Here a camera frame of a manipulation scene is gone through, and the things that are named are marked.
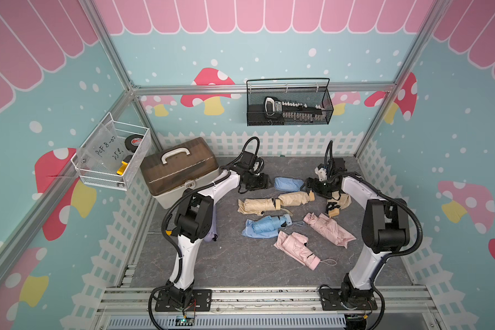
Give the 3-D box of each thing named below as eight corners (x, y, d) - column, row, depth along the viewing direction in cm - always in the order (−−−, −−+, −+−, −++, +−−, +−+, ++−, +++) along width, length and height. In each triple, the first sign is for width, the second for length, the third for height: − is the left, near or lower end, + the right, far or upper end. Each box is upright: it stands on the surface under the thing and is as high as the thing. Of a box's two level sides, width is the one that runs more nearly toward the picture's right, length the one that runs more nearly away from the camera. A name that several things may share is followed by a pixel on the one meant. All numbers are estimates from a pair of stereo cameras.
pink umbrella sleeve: (303, 222, 96) (305, 215, 91) (312, 211, 99) (315, 204, 94) (344, 253, 87) (349, 247, 82) (352, 239, 90) (358, 234, 85)
